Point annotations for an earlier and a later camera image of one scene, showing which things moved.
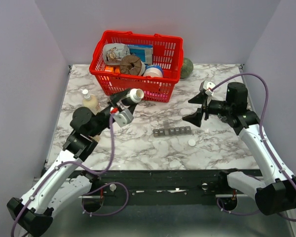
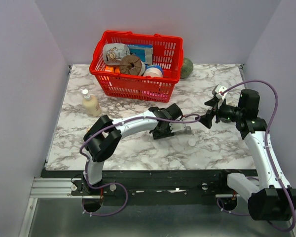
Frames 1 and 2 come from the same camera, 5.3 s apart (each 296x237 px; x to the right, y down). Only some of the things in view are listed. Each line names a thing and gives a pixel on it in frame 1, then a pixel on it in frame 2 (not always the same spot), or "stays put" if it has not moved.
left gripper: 115,98 → 156,135
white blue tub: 154,70 stays put
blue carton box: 143,52 stays put
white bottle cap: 191,142 stays put
